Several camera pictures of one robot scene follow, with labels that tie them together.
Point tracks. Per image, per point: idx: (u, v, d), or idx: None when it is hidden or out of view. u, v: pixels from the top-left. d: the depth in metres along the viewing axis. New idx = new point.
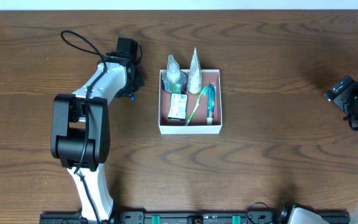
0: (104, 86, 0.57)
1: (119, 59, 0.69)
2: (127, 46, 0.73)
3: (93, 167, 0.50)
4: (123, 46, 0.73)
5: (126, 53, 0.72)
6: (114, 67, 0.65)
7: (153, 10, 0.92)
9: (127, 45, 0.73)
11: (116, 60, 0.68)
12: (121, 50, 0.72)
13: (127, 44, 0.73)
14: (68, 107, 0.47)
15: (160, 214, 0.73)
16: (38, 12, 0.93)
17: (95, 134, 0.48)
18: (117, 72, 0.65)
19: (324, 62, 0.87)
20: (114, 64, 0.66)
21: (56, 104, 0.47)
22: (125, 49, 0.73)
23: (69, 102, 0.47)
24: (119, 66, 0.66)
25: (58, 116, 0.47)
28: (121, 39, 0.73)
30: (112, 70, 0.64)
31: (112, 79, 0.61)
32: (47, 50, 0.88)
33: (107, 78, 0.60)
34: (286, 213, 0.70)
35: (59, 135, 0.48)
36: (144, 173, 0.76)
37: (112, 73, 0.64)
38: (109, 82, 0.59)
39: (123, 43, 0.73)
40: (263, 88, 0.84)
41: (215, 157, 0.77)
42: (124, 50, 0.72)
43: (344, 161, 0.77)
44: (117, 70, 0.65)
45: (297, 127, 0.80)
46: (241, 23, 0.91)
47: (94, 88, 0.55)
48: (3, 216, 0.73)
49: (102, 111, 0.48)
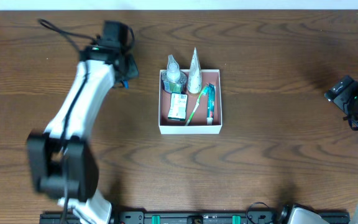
0: (84, 105, 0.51)
1: (106, 48, 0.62)
2: (112, 32, 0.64)
3: (79, 199, 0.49)
4: (108, 32, 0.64)
5: (112, 40, 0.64)
6: (97, 73, 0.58)
7: (153, 10, 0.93)
9: (113, 30, 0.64)
11: (103, 50, 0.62)
12: (107, 37, 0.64)
13: (114, 29, 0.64)
14: (41, 151, 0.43)
15: (160, 214, 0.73)
16: (38, 12, 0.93)
17: (75, 178, 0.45)
18: (101, 77, 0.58)
19: (324, 62, 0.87)
20: (95, 68, 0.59)
21: (29, 145, 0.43)
22: (111, 35, 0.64)
23: (43, 147, 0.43)
24: (102, 71, 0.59)
25: (32, 160, 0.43)
28: (107, 23, 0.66)
30: (94, 76, 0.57)
31: (95, 90, 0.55)
32: (48, 50, 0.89)
33: (88, 91, 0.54)
34: (286, 213, 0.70)
35: (38, 177, 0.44)
36: (144, 173, 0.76)
37: (94, 79, 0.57)
38: (90, 96, 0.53)
39: (109, 27, 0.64)
40: (263, 88, 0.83)
41: (215, 157, 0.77)
42: (110, 37, 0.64)
43: (344, 161, 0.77)
44: (99, 75, 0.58)
45: (297, 128, 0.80)
46: (241, 23, 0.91)
47: (72, 114, 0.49)
48: (4, 216, 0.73)
49: (81, 156, 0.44)
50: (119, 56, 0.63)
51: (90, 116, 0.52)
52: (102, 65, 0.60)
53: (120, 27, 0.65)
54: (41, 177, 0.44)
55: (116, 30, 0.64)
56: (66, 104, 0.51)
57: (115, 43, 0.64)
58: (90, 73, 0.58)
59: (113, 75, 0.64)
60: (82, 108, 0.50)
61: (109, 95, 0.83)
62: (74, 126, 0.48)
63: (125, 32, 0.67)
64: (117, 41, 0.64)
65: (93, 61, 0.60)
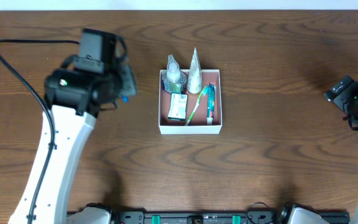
0: (51, 189, 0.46)
1: (82, 75, 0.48)
2: (94, 47, 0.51)
3: None
4: (89, 47, 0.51)
5: (93, 60, 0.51)
6: (66, 131, 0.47)
7: (153, 10, 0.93)
9: (96, 45, 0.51)
11: (76, 81, 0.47)
12: (87, 53, 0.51)
13: (96, 44, 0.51)
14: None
15: (160, 214, 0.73)
16: (38, 12, 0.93)
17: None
18: (71, 139, 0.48)
19: (324, 62, 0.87)
20: (62, 122, 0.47)
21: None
22: (92, 51, 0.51)
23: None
24: (74, 127, 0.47)
25: None
28: (87, 33, 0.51)
30: (63, 137, 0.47)
31: (64, 159, 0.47)
32: (47, 50, 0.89)
33: (57, 164, 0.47)
34: (286, 213, 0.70)
35: None
36: (144, 173, 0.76)
37: (63, 142, 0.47)
38: (59, 172, 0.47)
39: (89, 40, 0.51)
40: (263, 88, 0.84)
41: (215, 157, 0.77)
42: (92, 54, 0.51)
43: (344, 161, 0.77)
44: (69, 135, 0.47)
45: (297, 128, 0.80)
46: (241, 23, 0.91)
47: (39, 205, 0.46)
48: (4, 215, 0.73)
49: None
50: (99, 88, 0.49)
51: (63, 190, 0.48)
52: (74, 114, 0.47)
53: (104, 40, 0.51)
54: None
55: (99, 45, 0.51)
56: (33, 183, 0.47)
57: (97, 68, 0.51)
58: (57, 131, 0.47)
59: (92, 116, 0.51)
60: (48, 196, 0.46)
61: None
62: (40, 220, 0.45)
63: (112, 46, 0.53)
64: (99, 62, 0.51)
65: (61, 109, 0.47)
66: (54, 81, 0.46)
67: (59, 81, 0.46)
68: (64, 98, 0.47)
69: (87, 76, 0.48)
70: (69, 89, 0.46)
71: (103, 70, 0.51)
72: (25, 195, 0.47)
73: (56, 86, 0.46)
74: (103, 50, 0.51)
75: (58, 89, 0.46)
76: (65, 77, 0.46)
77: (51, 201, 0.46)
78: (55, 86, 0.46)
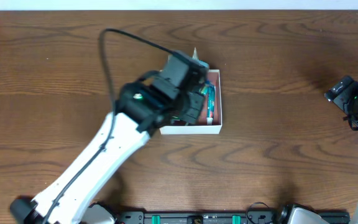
0: (84, 187, 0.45)
1: (154, 96, 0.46)
2: (176, 73, 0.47)
3: None
4: (171, 73, 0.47)
5: (169, 85, 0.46)
6: (121, 140, 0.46)
7: (153, 10, 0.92)
9: (178, 73, 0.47)
11: (148, 100, 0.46)
12: (166, 76, 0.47)
13: (179, 70, 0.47)
14: (23, 218, 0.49)
15: (160, 214, 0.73)
16: (38, 12, 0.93)
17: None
18: (123, 147, 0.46)
19: (324, 62, 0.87)
20: (121, 130, 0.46)
21: (17, 210, 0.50)
22: (172, 78, 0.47)
23: (25, 216, 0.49)
24: (127, 140, 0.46)
25: (19, 218, 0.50)
28: (176, 56, 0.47)
30: (115, 144, 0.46)
31: (108, 165, 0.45)
32: (47, 50, 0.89)
33: (98, 168, 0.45)
34: (286, 213, 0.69)
35: None
36: (145, 173, 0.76)
37: (113, 149, 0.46)
38: (97, 175, 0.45)
39: (174, 65, 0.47)
40: (263, 88, 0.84)
41: (215, 157, 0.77)
42: (169, 79, 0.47)
43: (344, 162, 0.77)
44: (121, 144, 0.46)
45: (297, 128, 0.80)
46: (241, 23, 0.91)
47: (66, 195, 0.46)
48: (3, 215, 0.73)
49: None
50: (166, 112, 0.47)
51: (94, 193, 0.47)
52: (135, 128, 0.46)
53: (188, 71, 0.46)
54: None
55: (181, 74, 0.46)
56: (71, 172, 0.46)
57: (169, 94, 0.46)
58: (112, 136, 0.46)
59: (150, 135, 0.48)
60: (77, 192, 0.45)
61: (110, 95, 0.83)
62: (61, 211, 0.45)
63: (194, 76, 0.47)
64: (173, 90, 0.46)
65: (125, 119, 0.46)
66: (130, 92, 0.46)
67: (135, 94, 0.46)
68: (132, 112, 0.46)
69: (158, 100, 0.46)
70: (140, 106, 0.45)
71: (174, 98, 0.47)
72: (59, 181, 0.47)
73: (130, 97, 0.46)
74: (183, 80, 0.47)
75: (129, 101, 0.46)
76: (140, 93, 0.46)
77: (78, 198, 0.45)
78: (128, 96, 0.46)
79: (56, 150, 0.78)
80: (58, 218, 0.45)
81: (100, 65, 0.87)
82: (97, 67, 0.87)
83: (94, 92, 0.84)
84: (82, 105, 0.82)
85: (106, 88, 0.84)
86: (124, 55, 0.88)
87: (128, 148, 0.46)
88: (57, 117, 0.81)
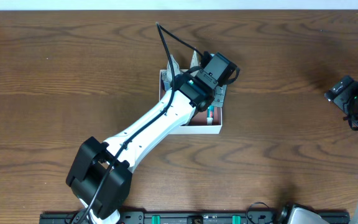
0: (148, 139, 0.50)
1: (200, 86, 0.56)
2: (217, 69, 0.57)
3: (101, 216, 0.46)
4: (214, 68, 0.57)
5: (212, 78, 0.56)
6: (178, 109, 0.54)
7: (153, 10, 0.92)
9: (220, 68, 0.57)
11: (196, 87, 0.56)
12: (209, 70, 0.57)
13: (220, 67, 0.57)
14: (90, 157, 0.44)
15: (160, 214, 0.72)
16: (38, 12, 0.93)
17: (102, 200, 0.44)
18: (179, 114, 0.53)
19: (324, 62, 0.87)
20: (179, 102, 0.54)
21: (85, 149, 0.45)
22: (214, 72, 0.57)
23: (94, 155, 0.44)
24: (183, 110, 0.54)
25: (80, 157, 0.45)
28: (219, 56, 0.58)
30: (174, 110, 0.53)
31: (168, 126, 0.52)
32: (48, 50, 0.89)
33: (160, 127, 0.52)
34: (286, 213, 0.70)
35: (79, 174, 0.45)
36: (144, 173, 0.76)
37: (172, 114, 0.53)
38: (159, 131, 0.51)
39: (215, 63, 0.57)
40: (263, 88, 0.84)
41: (215, 157, 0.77)
42: (212, 73, 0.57)
43: (344, 161, 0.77)
44: (178, 112, 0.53)
45: (297, 127, 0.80)
46: (241, 23, 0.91)
47: (133, 142, 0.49)
48: (3, 216, 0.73)
49: (118, 186, 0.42)
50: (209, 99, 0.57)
51: (149, 148, 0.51)
52: (188, 102, 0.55)
53: (227, 68, 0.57)
54: (75, 175, 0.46)
55: (222, 70, 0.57)
56: (137, 126, 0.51)
57: (211, 86, 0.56)
58: (171, 106, 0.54)
59: (192, 115, 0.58)
60: (143, 139, 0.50)
61: (110, 95, 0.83)
62: (128, 154, 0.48)
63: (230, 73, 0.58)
64: (214, 83, 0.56)
65: (181, 96, 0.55)
66: (184, 79, 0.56)
67: (188, 80, 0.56)
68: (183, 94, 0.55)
69: (203, 88, 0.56)
70: (190, 89, 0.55)
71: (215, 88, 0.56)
72: (127, 130, 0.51)
73: (184, 82, 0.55)
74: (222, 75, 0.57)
75: (182, 85, 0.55)
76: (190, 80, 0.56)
77: (143, 145, 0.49)
78: (181, 81, 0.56)
79: (56, 150, 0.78)
80: (126, 158, 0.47)
81: (100, 65, 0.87)
82: (97, 66, 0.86)
83: (94, 92, 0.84)
84: (82, 105, 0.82)
85: (106, 88, 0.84)
86: (124, 55, 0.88)
87: (182, 116, 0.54)
88: (57, 117, 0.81)
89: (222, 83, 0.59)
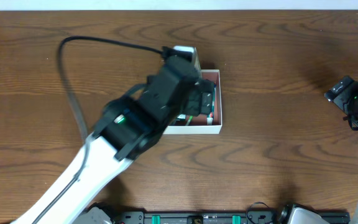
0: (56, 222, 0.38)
1: (135, 121, 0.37)
2: (166, 87, 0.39)
3: None
4: (161, 84, 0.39)
5: (157, 102, 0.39)
6: (96, 168, 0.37)
7: (153, 10, 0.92)
9: (169, 86, 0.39)
11: (130, 122, 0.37)
12: (155, 91, 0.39)
13: (169, 85, 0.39)
14: None
15: (160, 214, 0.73)
16: (38, 12, 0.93)
17: None
18: (97, 178, 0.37)
19: (324, 62, 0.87)
20: (97, 158, 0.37)
21: None
22: (162, 91, 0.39)
23: None
24: (102, 170, 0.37)
25: None
28: (168, 66, 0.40)
30: (89, 173, 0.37)
31: (83, 196, 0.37)
32: (47, 50, 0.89)
33: (70, 203, 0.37)
34: (286, 213, 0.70)
35: None
36: (144, 173, 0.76)
37: (88, 180, 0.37)
38: (70, 208, 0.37)
39: (163, 79, 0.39)
40: (263, 88, 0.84)
41: (215, 157, 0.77)
42: (159, 93, 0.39)
43: (344, 162, 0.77)
44: (95, 176, 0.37)
45: (297, 127, 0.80)
46: (241, 23, 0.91)
47: None
48: (3, 216, 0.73)
49: None
50: (151, 135, 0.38)
51: None
52: (114, 154, 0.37)
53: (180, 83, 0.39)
54: None
55: (172, 87, 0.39)
56: (40, 205, 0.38)
57: (156, 114, 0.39)
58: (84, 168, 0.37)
59: (130, 160, 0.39)
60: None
61: (110, 95, 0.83)
62: None
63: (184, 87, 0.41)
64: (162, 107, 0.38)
65: (103, 144, 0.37)
66: (111, 112, 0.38)
67: (115, 116, 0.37)
68: (113, 135, 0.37)
69: (146, 117, 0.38)
70: (122, 128, 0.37)
71: (163, 116, 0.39)
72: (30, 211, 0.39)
73: (110, 118, 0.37)
74: (174, 96, 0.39)
75: (110, 123, 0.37)
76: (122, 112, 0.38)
77: None
78: (109, 117, 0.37)
79: (56, 150, 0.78)
80: None
81: (100, 65, 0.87)
82: (97, 66, 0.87)
83: (93, 92, 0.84)
84: (82, 105, 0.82)
85: (106, 88, 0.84)
86: (124, 55, 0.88)
87: (105, 177, 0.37)
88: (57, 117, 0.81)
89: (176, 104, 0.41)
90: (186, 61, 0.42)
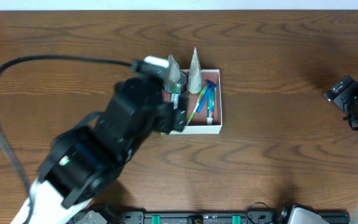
0: None
1: (86, 158, 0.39)
2: (120, 119, 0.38)
3: None
4: (115, 116, 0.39)
5: (112, 135, 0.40)
6: (46, 206, 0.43)
7: (153, 10, 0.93)
9: (123, 119, 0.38)
11: (81, 160, 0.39)
12: (110, 124, 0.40)
13: (123, 117, 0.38)
14: None
15: (160, 214, 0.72)
16: (38, 12, 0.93)
17: None
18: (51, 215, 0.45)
19: (324, 62, 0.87)
20: (44, 201, 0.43)
21: None
22: (116, 122, 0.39)
23: None
24: (54, 205, 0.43)
25: None
28: (121, 93, 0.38)
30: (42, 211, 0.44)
31: None
32: (47, 50, 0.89)
33: None
34: (286, 213, 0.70)
35: None
36: (145, 173, 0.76)
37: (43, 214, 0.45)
38: None
39: (117, 111, 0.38)
40: (263, 88, 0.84)
41: (215, 157, 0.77)
42: (114, 124, 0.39)
43: (344, 162, 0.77)
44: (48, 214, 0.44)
45: (297, 127, 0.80)
46: (241, 23, 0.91)
47: None
48: (2, 216, 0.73)
49: None
50: (105, 172, 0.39)
51: None
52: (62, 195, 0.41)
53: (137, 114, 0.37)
54: None
55: (127, 119, 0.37)
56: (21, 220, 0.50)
57: (113, 145, 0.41)
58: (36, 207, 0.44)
59: (88, 196, 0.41)
60: None
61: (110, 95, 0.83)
62: None
63: (145, 119, 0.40)
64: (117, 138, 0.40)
65: (48, 187, 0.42)
66: (60, 149, 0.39)
67: (65, 152, 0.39)
68: (66, 172, 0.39)
69: (97, 154, 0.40)
70: (74, 165, 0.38)
71: (120, 149, 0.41)
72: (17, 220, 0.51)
73: (61, 155, 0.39)
74: (129, 129, 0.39)
75: (55, 165, 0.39)
76: (70, 150, 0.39)
77: None
78: (55, 159, 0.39)
79: None
80: None
81: (100, 65, 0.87)
82: (97, 66, 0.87)
83: (93, 92, 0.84)
84: (82, 105, 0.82)
85: (106, 88, 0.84)
86: (124, 55, 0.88)
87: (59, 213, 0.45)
88: (57, 117, 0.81)
89: (132, 138, 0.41)
90: (140, 85, 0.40)
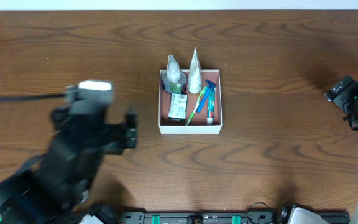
0: None
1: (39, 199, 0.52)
2: (55, 165, 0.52)
3: None
4: (55, 164, 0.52)
5: (50, 182, 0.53)
6: None
7: (153, 9, 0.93)
9: (59, 163, 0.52)
11: (34, 201, 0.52)
12: (50, 170, 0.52)
13: (59, 162, 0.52)
14: None
15: (160, 214, 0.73)
16: (38, 12, 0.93)
17: None
18: None
19: (324, 62, 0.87)
20: None
21: None
22: (53, 169, 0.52)
23: None
24: None
25: None
28: (60, 143, 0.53)
30: None
31: None
32: (47, 50, 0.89)
33: None
34: (286, 213, 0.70)
35: None
36: (145, 173, 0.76)
37: None
38: None
39: (58, 158, 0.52)
40: (263, 88, 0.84)
41: (215, 157, 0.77)
42: (53, 170, 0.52)
43: (344, 161, 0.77)
44: None
45: (297, 128, 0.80)
46: (241, 23, 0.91)
47: None
48: None
49: None
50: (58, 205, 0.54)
51: None
52: None
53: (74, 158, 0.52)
54: None
55: (64, 163, 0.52)
56: None
57: (55, 185, 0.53)
58: None
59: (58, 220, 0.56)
60: None
61: None
62: None
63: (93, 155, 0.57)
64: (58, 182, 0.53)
65: None
66: (3, 198, 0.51)
67: (11, 199, 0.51)
68: (23, 210, 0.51)
69: (39, 202, 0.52)
70: (7, 218, 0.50)
71: (66, 186, 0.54)
72: None
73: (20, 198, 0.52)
74: (68, 172, 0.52)
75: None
76: (10, 203, 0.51)
77: None
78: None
79: None
80: None
81: (100, 65, 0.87)
82: (97, 66, 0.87)
83: None
84: None
85: None
86: (124, 55, 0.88)
87: None
88: None
89: (65, 181, 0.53)
90: (77, 129, 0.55)
